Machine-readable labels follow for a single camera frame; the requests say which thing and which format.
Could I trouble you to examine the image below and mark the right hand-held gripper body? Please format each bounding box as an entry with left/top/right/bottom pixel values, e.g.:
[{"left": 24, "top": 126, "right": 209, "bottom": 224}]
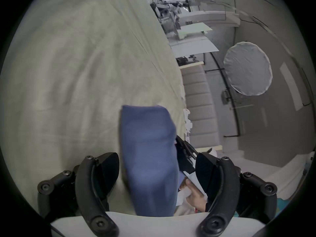
[{"left": 176, "top": 170, "right": 208, "bottom": 208}]

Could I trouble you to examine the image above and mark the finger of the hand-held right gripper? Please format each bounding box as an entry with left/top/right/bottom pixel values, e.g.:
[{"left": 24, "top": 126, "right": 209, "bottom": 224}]
[{"left": 175, "top": 135, "right": 198, "bottom": 174}]

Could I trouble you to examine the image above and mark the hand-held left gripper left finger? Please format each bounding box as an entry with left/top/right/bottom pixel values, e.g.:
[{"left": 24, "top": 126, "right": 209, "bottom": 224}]
[{"left": 37, "top": 153, "right": 120, "bottom": 237}]

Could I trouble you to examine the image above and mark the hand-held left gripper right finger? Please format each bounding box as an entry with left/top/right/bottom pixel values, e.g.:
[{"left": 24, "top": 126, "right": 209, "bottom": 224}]
[{"left": 195, "top": 153, "right": 278, "bottom": 237}]

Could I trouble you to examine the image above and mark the dark blue garment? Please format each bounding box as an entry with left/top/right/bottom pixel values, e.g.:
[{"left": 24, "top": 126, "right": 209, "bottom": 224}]
[{"left": 120, "top": 105, "right": 180, "bottom": 217}]

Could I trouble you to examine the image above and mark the person's right hand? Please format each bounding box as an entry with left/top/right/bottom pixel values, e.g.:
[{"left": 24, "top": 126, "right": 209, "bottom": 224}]
[{"left": 180, "top": 179, "right": 208, "bottom": 212}]

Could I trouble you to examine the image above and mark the grey padded headboard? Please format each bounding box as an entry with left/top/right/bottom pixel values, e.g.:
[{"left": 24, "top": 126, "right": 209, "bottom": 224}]
[{"left": 181, "top": 64, "right": 224, "bottom": 149}]

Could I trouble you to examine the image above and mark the round white diffuser on stand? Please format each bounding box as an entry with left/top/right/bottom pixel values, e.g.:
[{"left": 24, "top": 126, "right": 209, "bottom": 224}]
[{"left": 205, "top": 41, "right": 273, "bottom": 138}]

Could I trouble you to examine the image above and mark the white table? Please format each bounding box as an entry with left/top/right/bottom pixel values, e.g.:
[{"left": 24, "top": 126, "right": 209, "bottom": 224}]
[{"left": 170, "top": 37, "right": 220, "bottom": 59}]

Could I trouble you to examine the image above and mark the pale green table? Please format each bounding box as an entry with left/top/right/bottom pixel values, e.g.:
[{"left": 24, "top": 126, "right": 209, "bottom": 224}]
[{"left": 177, "top": 22, "right": 213, "bottom": 40}]

